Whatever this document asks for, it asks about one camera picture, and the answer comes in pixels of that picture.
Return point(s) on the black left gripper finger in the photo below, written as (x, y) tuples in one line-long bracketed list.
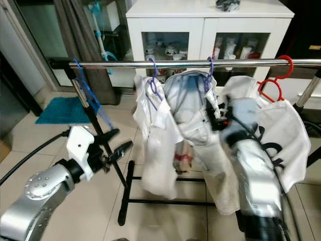
[(109, 135), (121, 149)]

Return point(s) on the red plastic hanger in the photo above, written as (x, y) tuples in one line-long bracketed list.
[(291, 65)]

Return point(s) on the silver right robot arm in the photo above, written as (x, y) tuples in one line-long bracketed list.
[(256, 186)]

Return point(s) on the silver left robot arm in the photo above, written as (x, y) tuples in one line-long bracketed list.
[(35, 196)]

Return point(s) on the purple hanger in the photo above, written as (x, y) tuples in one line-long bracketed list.
[(210, 68), (154, 66)]

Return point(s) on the teal floor mat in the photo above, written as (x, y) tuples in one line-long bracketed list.
[(62, 111)]

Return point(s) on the cream button shirt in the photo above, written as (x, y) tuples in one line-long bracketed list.
[(210, 170)]

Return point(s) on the white T-shirt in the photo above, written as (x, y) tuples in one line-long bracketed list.
[(293, 128)]

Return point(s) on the black metal stand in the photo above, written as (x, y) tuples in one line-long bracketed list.
[(303, 94)]

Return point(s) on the grey curtain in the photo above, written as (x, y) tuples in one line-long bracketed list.
[(75, 30)]

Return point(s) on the small black object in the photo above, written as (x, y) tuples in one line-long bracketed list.
[(228, 5)]

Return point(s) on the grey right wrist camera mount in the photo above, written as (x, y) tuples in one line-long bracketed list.
[(245, 115)]

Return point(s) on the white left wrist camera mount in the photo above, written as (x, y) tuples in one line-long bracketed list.
[(80, 143)]

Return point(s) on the clothes rack with chrome rail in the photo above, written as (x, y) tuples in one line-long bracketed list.
[(120, 64)]

